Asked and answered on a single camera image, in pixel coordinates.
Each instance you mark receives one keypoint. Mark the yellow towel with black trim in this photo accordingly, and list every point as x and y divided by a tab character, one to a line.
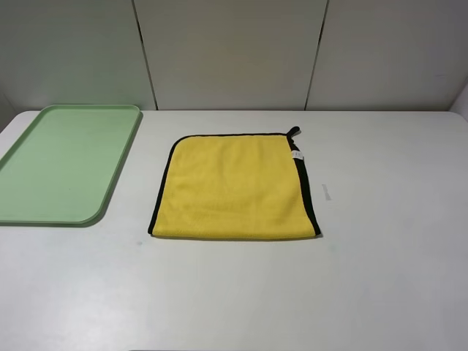
235	187

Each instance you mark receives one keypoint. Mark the light green plastic tray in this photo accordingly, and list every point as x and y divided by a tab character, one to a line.
62	170

